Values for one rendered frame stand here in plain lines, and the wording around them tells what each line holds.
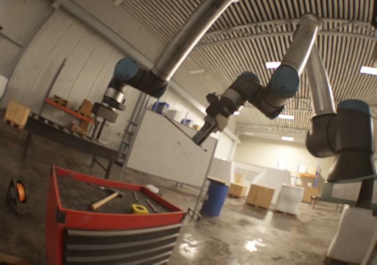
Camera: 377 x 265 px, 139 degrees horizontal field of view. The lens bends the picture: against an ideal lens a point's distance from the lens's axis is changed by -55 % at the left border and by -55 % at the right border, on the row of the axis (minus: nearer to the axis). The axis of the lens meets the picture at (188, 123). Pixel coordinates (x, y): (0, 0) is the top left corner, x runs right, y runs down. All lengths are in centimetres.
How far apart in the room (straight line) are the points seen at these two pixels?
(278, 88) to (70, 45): 897
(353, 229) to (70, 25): 1191
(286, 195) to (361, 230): 492
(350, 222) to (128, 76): 348
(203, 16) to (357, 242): 355
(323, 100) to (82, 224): 107
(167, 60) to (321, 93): 66
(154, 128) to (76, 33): 748
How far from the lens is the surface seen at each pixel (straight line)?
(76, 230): 65
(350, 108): 59
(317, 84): 79
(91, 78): 885
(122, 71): 61
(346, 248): 344
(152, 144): 307
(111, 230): 71
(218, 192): 424
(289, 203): 757
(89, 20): 913
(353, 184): 41
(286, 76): 49
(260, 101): 59
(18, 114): 656
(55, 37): 918
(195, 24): 58
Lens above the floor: 126
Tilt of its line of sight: 13 degrees up
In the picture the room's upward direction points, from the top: 18 degrees clockwise
